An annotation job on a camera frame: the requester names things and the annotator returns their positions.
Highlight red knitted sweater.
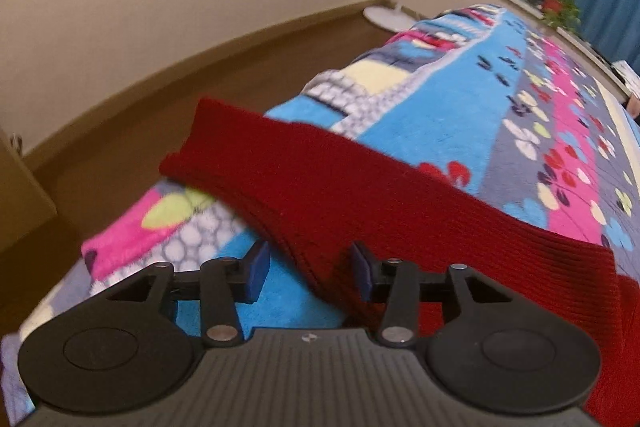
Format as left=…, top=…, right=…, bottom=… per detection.
left=160, top=98, right=639, bottom=426

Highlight white clothes on sill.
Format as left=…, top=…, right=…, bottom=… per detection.
left=612, top=61, right=640, bottom=98

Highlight colourful floral bed blanket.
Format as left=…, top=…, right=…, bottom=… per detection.
left=1, top=4, right=639, bottom=426

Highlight green potted plant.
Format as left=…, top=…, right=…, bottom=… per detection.
left=530, top=0, right=580, bottom=32

